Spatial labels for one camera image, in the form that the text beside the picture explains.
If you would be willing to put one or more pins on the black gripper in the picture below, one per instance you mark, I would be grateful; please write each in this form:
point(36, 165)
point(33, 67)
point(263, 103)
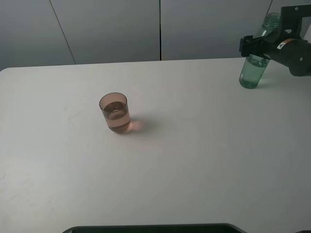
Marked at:
point(277, 46)

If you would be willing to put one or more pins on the green transparent plastic bottle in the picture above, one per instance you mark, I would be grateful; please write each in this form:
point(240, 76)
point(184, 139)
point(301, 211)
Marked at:
point(255, 66)

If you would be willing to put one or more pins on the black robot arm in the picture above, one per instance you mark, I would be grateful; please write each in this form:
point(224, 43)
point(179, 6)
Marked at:
point(300, 64)

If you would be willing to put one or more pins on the pink translucent plastic cup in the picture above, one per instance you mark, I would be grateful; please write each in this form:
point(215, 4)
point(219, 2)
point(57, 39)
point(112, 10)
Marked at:
point(114, 107)

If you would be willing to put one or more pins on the black tray edge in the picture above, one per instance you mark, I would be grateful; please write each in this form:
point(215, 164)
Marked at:
point(173, 228)

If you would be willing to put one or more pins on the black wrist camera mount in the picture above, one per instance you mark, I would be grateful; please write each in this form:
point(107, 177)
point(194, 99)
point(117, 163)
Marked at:
point(291, 20)

